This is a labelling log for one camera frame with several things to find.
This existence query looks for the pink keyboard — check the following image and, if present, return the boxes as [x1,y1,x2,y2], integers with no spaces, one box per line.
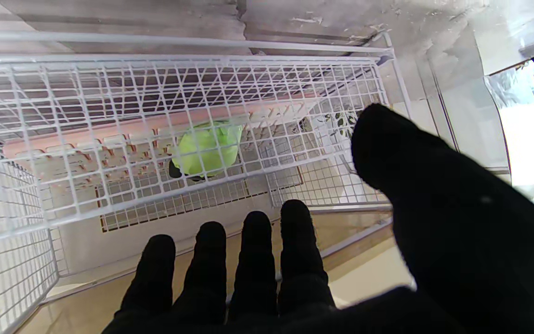
[3,100,316,206]

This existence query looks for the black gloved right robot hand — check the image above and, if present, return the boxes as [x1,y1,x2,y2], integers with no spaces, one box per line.
[102,103,534,334]

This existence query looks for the wood-topped white wire organizer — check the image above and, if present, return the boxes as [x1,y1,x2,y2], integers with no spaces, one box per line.
[0,30,513,334]

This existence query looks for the white wire drawer basket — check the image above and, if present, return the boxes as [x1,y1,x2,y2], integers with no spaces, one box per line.
[0,54,394,334]

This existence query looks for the green computer mouse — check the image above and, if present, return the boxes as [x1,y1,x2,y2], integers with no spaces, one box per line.
[169,121,244,181]

